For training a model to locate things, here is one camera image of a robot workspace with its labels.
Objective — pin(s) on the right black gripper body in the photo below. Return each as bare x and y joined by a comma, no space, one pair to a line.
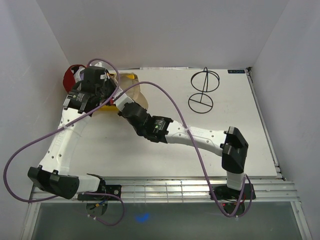
120,113

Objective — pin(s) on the beige baseball cap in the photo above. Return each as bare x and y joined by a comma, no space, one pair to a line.
127,80

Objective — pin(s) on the black wire hat stand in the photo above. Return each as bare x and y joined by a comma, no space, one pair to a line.
201,102

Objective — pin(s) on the purple baseball cap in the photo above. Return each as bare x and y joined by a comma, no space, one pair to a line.
78,74

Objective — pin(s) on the aluminium rail frame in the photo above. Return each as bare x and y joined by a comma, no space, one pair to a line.
196,190

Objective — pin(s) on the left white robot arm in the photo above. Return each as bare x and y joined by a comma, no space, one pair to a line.
53,172

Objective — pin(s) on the yellow plastic bin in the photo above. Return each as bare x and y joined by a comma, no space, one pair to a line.
107,108

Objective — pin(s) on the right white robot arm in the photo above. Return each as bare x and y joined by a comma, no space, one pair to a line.
229,144

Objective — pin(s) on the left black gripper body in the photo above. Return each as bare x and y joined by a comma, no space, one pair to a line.
107,90

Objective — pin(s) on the red baseball cap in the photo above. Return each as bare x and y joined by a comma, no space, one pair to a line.
68,80

